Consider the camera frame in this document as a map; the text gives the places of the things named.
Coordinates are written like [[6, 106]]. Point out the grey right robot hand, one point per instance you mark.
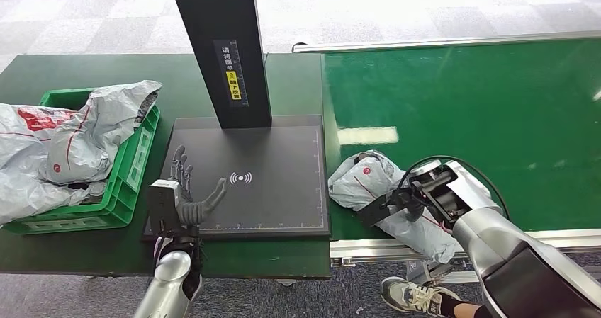
[[411, 205]]

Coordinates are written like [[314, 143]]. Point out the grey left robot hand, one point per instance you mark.
[[195, 212]]

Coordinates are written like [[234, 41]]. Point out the grey mailer package red print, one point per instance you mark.
[[361, 184]]

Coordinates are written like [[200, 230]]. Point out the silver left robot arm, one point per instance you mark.
[[169, 283]]

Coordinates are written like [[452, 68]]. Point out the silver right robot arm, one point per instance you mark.
[[507, 250]]

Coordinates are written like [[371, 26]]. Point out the aluminium conveyor crossbar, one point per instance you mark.
[[432, 271]]

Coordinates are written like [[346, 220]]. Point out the crumpled grey mailer package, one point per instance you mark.
[[94, 133]]

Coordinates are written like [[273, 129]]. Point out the green conveyor belt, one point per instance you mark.
[[469, 86]]

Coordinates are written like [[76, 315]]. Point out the green plastic crate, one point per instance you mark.
[[124, 184]]

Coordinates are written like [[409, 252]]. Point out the person's grey sneaker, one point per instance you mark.
[[413, 297]]

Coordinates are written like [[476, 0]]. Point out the white table foot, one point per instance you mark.
[[285, 282]]

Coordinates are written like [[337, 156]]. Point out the yellow and black column label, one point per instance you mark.
[[232, 79]]

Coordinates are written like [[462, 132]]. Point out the black scanner column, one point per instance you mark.
[[220, 15]]

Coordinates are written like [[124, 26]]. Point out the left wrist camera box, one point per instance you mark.
[[163, 208]]

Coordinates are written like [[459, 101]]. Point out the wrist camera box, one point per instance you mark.
[[163, 208], [373, 212]]

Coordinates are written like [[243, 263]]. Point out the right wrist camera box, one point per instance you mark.
[[373, 212]]

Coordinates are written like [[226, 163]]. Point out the wide aluminium conveyor side rail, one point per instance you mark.
[[366, 249]]

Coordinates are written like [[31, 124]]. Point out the black scanner base plate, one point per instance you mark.
[[281, 198]]

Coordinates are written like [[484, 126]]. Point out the thin aluminium conveyor side rail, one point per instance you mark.
[[446, 41]]

